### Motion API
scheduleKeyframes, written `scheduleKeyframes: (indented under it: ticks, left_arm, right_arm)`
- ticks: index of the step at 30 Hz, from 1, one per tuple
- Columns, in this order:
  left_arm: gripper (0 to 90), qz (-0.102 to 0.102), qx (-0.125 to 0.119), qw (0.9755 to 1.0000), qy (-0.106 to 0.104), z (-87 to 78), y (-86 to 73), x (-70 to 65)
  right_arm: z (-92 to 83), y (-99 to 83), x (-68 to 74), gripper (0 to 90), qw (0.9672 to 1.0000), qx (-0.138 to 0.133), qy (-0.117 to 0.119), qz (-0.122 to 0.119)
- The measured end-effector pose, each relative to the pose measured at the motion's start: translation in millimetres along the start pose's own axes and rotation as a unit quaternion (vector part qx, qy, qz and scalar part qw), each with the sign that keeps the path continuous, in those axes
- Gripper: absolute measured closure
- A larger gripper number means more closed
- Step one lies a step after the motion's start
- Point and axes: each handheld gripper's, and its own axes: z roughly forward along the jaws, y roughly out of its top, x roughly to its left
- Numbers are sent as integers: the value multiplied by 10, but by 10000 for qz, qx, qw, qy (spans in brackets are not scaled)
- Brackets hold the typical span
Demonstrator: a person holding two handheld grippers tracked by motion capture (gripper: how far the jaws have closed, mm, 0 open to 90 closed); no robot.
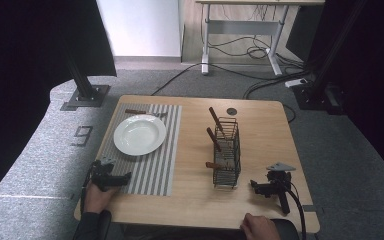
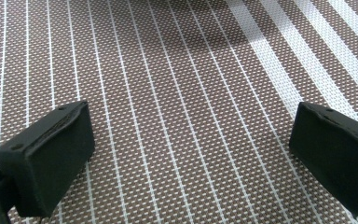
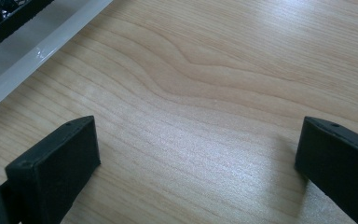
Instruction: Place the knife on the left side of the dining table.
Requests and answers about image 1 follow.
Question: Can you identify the white panel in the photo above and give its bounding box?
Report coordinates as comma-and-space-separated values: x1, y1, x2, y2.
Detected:
95, 0, 183, 58

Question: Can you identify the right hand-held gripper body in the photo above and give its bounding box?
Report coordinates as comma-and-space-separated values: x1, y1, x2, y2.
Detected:
262, 161, 297, 215

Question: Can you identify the white plate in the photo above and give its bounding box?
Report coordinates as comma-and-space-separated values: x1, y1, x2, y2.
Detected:
113, 114, 168, 157

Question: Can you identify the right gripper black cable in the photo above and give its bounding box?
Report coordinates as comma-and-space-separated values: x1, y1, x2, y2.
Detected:
284, 179, 308, 240

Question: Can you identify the black metal stand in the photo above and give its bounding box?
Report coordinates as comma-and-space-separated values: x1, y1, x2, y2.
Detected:
59, 29, 112, 112
292, 0, 369, 116

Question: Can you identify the black curtain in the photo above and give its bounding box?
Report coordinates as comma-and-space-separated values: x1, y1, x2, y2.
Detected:
285, 0, 384, 188
0, 0, 118, 213

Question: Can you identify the person's right hand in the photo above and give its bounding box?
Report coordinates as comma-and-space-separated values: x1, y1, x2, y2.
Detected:
239, 212, 283, 240

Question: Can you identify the wooden-handled fork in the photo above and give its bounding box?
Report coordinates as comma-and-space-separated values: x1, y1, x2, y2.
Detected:
124, 108, 170, 119

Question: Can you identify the wooden-handled cutlery piece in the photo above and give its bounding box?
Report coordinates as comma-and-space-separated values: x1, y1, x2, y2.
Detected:
208, 106, 227, 137
205, 161, 229, 170
206, 126, 223, 154

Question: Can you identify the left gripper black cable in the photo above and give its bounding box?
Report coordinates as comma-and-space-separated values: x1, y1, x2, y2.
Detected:
79, 163, 96, 214

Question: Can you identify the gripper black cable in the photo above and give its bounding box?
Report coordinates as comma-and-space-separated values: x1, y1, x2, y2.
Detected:
79, 163, 96, 214
284, 179, 308, 240

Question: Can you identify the black floor cable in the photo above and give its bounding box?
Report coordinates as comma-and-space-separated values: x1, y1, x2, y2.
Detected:
150, 62, 204, 97

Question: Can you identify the tangle of black cables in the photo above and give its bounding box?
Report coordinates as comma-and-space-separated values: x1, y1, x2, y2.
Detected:
199, 4, 314, 101

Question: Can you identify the grey striped placemat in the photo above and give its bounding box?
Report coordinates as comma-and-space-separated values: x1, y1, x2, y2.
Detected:
99, 102, 183, 197

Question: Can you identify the white desk frame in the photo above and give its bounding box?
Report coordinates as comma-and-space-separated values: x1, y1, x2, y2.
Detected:
195, 0, 326, 77

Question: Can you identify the person's left hand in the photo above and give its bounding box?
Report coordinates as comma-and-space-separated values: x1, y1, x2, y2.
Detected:
83, 181, 122, 214

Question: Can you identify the white power strip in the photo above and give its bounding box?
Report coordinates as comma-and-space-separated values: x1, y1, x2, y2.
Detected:
284, 77, 310, 89

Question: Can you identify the black wire cutlery basket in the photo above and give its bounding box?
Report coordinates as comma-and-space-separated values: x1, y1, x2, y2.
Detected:
211, 116, 242, 190

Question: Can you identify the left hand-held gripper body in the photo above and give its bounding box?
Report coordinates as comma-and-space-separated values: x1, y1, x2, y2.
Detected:
91, 157, 116, 192

